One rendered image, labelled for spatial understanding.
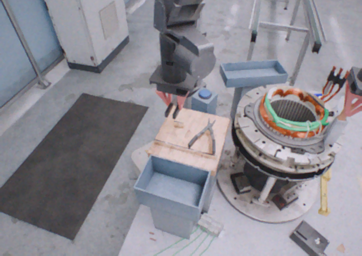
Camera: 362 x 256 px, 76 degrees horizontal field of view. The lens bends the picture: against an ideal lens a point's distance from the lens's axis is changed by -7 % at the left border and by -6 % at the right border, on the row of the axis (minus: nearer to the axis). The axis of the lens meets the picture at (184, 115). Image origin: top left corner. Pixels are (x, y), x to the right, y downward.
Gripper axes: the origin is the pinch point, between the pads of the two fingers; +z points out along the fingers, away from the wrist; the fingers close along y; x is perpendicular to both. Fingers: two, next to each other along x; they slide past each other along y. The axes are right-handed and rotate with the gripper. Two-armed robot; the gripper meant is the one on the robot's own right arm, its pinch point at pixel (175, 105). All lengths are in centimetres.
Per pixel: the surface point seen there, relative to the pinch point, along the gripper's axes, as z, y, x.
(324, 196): 39, 53, 10
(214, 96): 15.5, 6.0, 24.1
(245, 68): 16, 14, 46
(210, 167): 11.7, 11.9, -7.4
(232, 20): 125, -27, 336
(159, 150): 11.9, -2.6, -6.6
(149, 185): 19.8, -3.5, -13.5
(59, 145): 119, -122, 41
